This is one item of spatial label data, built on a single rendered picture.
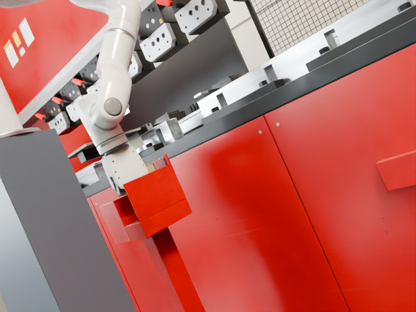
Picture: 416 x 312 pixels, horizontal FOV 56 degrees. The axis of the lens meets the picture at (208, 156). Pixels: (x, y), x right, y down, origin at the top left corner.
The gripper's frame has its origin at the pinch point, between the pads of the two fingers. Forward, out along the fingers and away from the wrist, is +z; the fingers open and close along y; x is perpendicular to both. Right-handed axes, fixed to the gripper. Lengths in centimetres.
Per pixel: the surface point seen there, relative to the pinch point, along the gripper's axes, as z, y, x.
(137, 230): 5.8, 6.5, 1.8
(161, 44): -42, -39, -7
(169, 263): 19.1, 1.0, -2.2
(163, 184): -1.3, -5.0, 4.8
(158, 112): -30, -81, -86
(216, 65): -34, -89, -36
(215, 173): 4.5, -25.4, 2.0
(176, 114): -21, -60, -44
